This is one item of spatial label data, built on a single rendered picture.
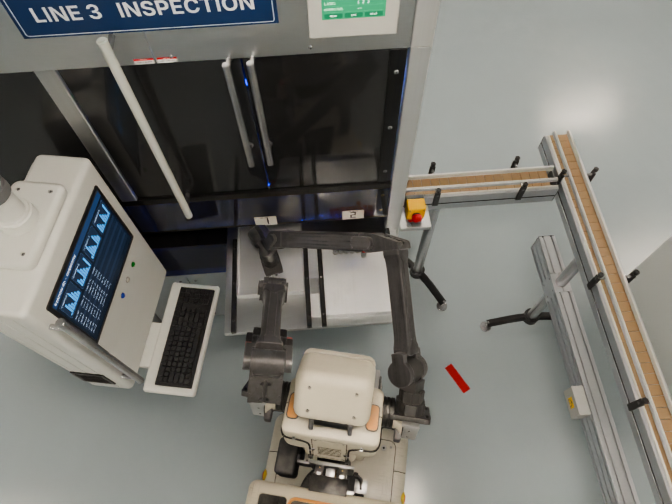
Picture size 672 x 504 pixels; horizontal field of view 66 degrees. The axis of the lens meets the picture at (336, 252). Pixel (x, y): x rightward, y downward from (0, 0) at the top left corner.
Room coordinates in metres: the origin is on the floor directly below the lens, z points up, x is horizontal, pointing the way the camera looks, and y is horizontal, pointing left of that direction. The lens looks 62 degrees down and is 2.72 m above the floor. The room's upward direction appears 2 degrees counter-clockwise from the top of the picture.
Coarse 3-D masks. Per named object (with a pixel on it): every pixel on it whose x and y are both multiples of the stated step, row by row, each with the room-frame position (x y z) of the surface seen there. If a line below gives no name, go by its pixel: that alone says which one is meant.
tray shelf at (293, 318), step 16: (304, 224) 1.12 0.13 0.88; (320, 224) 1.12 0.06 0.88; (336, 224) 1.12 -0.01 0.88; (352, 224) 1.12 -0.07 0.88; (368, 224) 1.11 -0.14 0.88; (240, 304) 0.77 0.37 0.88; (256, 304) 0.77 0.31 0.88; (288, 304) 0.77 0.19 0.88; (304, 304) 0.76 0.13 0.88; (320, 304) 0.76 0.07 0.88; (240, 320) 0.71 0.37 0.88; (256, 320) 0.70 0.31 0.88; (288, 320) 0.70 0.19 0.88; (304, 320) 0.70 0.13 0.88; (320, 320) 0.70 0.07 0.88; (336, 320) 0.69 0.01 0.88; (352, 320) 0.69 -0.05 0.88; (368, 320) 0.69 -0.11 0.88; (384, 320) 0.69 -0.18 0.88
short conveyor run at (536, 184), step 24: (432, 168) 1.32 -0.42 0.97; (528, 168) 1.31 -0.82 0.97; (552, 168) 1.31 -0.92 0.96; (408, 192) 1.23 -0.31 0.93; (432, 192) 1.28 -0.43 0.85; (456, 192) 1.23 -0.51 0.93; (480, 192) 1.22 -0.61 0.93; (504, 192) 1.22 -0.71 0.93; (528, 192) 1.22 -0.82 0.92; (552, 192) 1.22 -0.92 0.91
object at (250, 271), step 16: (288, 224) 1.13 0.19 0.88; (240, 240) 1.06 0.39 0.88; (240, 256) 0.98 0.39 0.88; (256, 256) 0.98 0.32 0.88; (288, 256) 0.97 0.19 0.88; (240, 272) 0.91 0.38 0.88; (256, 272) 0.91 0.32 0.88; (288, 272) 0.90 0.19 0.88; (240, 288) 0.84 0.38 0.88; (256, 288) 0.84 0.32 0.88; (288, 288) 0.83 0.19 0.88; (304, 288) 0.83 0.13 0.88
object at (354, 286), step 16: (336, 256) 0.97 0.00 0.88; (352, 256) 0.96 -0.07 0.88; (368, 256) 0.96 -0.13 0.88; (336, 272) 0.90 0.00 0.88; (352, 272) 0.89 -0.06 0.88; (368, 272) 0.89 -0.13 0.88; (384, 272) 0.89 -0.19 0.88; (336, 288) 0.83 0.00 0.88; (352, 288) 0.82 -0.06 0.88; (368, 288) 0.82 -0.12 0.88; (384, 288) 0.82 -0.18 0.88; (336, 304) 0.76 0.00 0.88; (352, 304) 0.76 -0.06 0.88; (368, 304) 0.75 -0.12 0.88; (384, 304) 0.75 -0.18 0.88
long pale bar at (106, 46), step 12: (108, 36) 1.04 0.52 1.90; (108, 48) 0.98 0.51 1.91; (108, 60) 0.98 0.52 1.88; (120, 72) 0.98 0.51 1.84; (120, 84) 0.98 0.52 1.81; (132, 96) 0.98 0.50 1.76; (132, 108) 0.98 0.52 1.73; (144, 120) 0.98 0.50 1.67; (144, 132) 0.98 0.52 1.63; (156, 144) 0.98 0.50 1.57; (156, 156) 0.98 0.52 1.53; (168, 168) 0.98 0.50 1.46; (168, 180) 0.98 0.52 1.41; (180, 192) 0.98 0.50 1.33; (180, 204) 0.98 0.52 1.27
